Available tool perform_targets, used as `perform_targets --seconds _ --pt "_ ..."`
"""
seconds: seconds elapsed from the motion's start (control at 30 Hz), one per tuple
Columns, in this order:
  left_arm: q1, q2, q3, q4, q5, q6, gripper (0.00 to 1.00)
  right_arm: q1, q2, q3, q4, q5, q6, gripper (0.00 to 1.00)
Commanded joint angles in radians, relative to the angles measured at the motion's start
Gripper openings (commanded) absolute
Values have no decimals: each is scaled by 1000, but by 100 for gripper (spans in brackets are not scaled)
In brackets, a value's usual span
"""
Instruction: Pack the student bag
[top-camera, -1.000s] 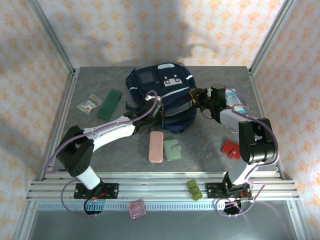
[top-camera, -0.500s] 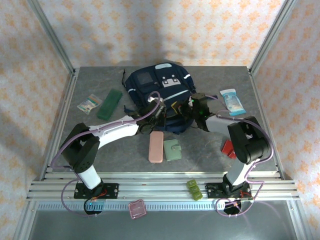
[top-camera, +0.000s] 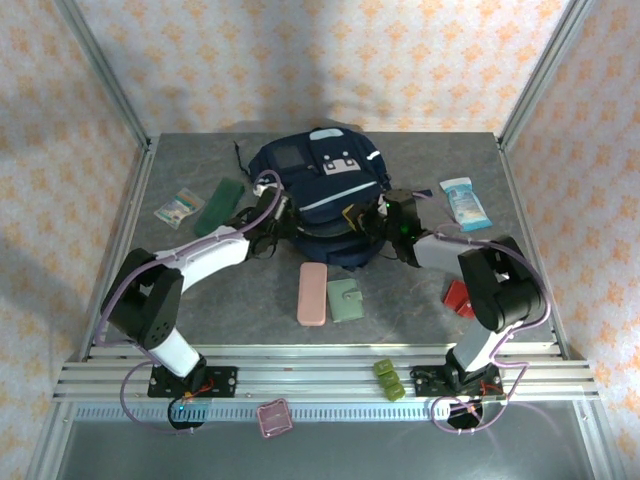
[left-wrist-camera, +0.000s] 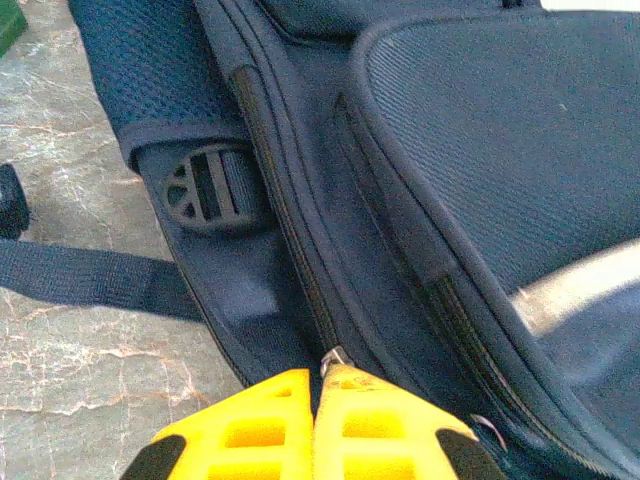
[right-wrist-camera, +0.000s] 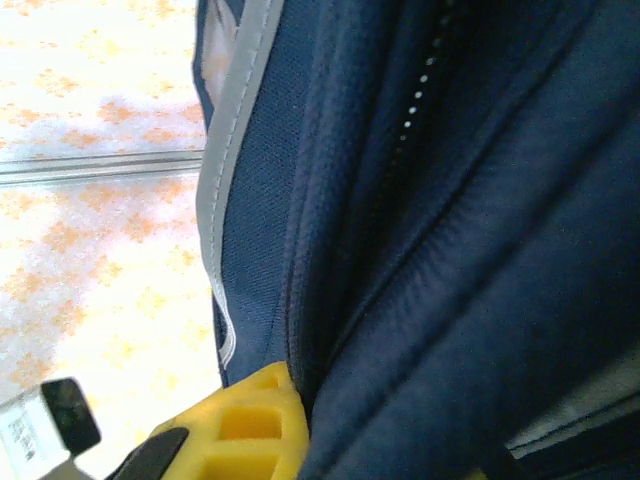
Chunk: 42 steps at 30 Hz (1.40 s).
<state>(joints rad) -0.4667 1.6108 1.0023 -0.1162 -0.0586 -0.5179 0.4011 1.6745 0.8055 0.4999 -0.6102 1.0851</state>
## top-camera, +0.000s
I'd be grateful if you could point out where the navy blue backpack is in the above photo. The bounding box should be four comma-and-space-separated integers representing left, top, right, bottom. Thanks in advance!
233, 127, 434, 272

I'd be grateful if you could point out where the dark green pouch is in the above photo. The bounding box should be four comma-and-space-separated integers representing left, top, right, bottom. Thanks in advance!
193, 177, 246, 237

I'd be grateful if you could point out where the sage green wallet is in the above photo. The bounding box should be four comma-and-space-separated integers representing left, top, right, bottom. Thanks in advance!
327, 278, 365, 323

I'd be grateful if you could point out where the pink pencil case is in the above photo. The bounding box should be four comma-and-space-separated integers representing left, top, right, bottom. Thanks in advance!
296, 262, 329, 326

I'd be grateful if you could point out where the red wallet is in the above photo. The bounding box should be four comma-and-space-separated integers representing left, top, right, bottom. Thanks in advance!
443, 279, 476, 319

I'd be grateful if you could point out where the blue wet wipes pack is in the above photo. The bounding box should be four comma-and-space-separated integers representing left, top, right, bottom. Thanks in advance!
439, 177, 494, 232

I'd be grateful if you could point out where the small clear tissue packet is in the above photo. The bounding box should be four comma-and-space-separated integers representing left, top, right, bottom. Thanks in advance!
153, 187, 206, 231

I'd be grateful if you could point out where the pink square pad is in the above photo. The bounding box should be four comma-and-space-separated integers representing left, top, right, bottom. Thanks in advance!
256, 398, 295, 440

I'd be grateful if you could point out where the aluminium side rail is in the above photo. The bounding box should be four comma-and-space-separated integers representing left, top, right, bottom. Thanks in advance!
499, 137, 566, 357
79, 134, 159, 361

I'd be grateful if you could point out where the aluminium front rail beam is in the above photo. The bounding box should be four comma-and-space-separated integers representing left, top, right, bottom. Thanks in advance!
52, 343, 599, 404

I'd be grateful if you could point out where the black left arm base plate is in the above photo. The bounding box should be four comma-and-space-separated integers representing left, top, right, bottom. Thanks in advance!
148, 366, 239, 400

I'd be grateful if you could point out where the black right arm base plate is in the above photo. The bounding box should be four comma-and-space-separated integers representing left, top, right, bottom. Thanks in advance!
412, 364, 503, 400

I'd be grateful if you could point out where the slotted metal cable duct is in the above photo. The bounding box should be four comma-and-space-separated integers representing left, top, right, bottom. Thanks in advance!
69, 403, 584, 422

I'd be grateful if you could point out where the aluminium frame post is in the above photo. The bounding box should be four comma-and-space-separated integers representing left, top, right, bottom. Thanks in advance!
497, 0, 594, 151
54, 0, 154, 151
29, 402, 74, 480
574, 399, 614, 480

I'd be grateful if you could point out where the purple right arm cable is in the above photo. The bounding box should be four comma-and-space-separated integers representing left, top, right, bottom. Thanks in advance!
417, 192, 554, 436

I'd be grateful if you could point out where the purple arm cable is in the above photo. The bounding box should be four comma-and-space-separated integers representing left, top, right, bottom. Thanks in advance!
94, 169, 289, 436
417, 192, 554, 436

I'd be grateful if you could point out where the black round cable port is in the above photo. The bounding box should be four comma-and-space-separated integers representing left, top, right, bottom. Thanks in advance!
444, 399, 485, 434
167, 398, 207, 432

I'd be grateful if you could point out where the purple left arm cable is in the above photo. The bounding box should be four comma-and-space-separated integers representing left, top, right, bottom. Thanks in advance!
94, 169, 289, 436

